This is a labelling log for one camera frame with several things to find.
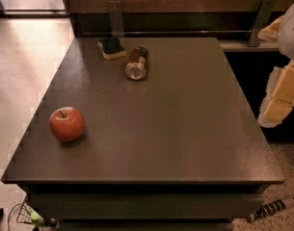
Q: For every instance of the black white striped stick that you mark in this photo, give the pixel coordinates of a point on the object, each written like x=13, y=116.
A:
x=271, y=208

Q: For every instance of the right metal shelf bracket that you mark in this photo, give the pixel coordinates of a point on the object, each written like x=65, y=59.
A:
x=261, y=19

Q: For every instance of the red apple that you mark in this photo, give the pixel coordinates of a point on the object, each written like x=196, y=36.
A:
x=67, y=124

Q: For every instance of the left metal shelf bracket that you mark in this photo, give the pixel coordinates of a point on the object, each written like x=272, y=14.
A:
x=116, y=19

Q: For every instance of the orange soda can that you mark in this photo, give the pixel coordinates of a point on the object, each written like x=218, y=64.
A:
x=136, y=68

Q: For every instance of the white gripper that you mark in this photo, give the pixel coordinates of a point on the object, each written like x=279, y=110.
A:
x=291, y=33

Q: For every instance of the yellow green sponge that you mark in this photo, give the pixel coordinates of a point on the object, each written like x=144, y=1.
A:
x=111, y=48

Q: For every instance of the wire basket with green item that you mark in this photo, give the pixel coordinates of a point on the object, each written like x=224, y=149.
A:
x=22, y=213

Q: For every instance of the metal shelf bracket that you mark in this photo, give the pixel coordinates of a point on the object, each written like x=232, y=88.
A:
x=116, y=19
x=261, y=19

